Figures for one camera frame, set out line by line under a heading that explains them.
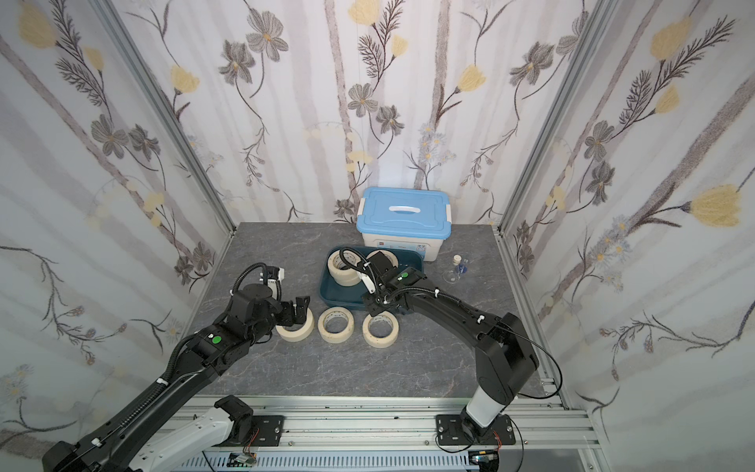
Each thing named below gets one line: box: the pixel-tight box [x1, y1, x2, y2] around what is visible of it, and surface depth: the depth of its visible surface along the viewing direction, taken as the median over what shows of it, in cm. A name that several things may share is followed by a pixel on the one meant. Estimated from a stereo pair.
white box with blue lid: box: [355, 186, 454, 262], surface depth 106 cm
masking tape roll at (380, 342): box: [361, 310, 400, 349], surface depth 90 cm
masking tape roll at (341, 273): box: [327, 249, 362, 287], surface depth 103 cm
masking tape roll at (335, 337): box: [317, 305, 355, 345], surface depth 92 cm
